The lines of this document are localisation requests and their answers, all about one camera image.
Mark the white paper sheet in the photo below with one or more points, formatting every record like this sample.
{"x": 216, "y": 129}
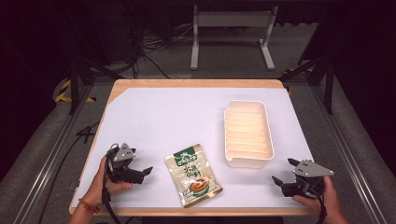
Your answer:
{"x": 174, "y": 124}

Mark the yellow black hazard tape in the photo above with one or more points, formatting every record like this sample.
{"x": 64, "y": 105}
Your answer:
{"x": 63, "y": 91}

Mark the aluminium floor rail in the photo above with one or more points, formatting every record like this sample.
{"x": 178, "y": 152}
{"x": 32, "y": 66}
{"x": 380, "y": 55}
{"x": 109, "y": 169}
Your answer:
{"x": 348, "y": 155}
{"x": 46, "y": 161}

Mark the beige green sauce packet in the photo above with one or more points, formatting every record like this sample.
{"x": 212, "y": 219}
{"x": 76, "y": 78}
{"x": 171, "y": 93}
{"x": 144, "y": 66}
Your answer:
{"x": 193, "y": 175}

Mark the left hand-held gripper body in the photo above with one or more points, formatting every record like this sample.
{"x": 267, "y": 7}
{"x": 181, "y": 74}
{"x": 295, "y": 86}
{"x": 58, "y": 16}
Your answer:
{"x": 124, "y": 174}

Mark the black metal stand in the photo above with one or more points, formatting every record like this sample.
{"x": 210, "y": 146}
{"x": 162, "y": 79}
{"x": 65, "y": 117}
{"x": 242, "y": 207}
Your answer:
{"x": 328, "y": 81}
{"x": 74, "y": 81}

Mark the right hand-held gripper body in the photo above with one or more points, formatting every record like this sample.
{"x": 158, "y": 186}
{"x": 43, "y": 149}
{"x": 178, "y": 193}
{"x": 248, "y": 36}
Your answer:
{"x": 311, "y": 169}

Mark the white plastic basket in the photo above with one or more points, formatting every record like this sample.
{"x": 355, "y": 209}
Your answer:
{"x": 248, "y": 133}

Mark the white metal stand frame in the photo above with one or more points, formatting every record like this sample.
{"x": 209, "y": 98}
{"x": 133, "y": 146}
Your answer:
{"x": 233, "y": 19}

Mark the person's right hand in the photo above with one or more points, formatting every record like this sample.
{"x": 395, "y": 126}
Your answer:
{"x": 330, "y": 199}

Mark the person's left hand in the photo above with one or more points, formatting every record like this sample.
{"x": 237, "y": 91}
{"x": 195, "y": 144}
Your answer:
{"x": 99, "y": 189}

